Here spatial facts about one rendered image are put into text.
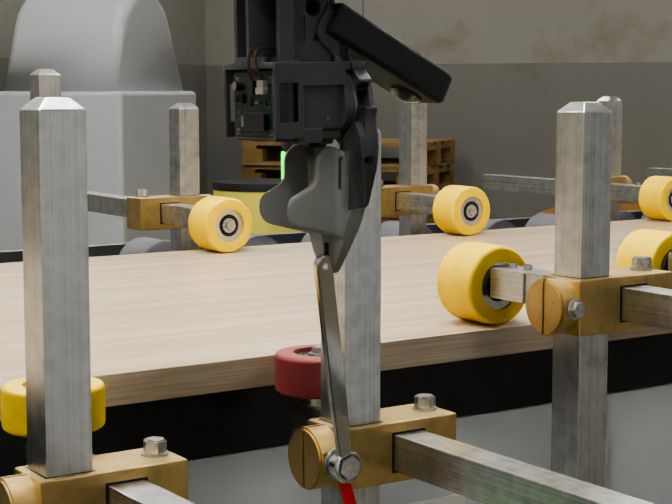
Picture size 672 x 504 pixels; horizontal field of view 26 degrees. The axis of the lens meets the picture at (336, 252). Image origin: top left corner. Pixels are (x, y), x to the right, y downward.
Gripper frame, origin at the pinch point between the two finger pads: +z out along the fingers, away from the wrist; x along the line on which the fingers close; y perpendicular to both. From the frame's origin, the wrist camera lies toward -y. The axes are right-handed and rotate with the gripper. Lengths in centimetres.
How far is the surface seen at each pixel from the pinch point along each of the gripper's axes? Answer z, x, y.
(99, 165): 25, -538, -224
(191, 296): 12, -59, -19
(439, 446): 15.8, -0.3, -9.4
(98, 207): 8, -137, -43
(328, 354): 7.5, -1.1, 0.2
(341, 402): 11.6, -2.3, -1.6
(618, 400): 23, -28, -56
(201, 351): 11.6, -27.3, -3.2
